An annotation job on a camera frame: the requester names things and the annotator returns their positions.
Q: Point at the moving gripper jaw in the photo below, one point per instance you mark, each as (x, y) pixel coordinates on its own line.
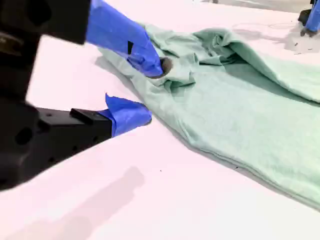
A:
(315, 17)
(117, 35)

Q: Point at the pale green T-shirt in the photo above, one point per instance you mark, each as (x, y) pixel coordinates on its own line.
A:
(225, 112)

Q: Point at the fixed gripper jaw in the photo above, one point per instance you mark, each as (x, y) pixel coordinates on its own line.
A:
(303, 17)
(82, 127)

